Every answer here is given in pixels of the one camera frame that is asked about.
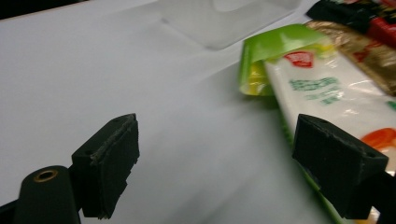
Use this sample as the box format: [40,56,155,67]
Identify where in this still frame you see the white table mat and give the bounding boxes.
[0,0,396,224]

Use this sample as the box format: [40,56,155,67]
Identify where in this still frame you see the red and black snack packet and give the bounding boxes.
[306,0,396,49]

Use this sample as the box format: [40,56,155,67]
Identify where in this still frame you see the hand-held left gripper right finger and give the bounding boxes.
[291,113,390,220]

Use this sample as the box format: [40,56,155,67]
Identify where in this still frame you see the green and white snack packet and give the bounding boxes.
[237,23,396,224]

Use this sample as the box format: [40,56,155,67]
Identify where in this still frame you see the gold brown snack packet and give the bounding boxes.
[305,20,396,97]

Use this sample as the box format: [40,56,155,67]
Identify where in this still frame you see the clear plastic container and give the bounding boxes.
[157,0,304,51]

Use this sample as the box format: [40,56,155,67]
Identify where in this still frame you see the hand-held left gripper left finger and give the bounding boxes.
[70,113,141,220]

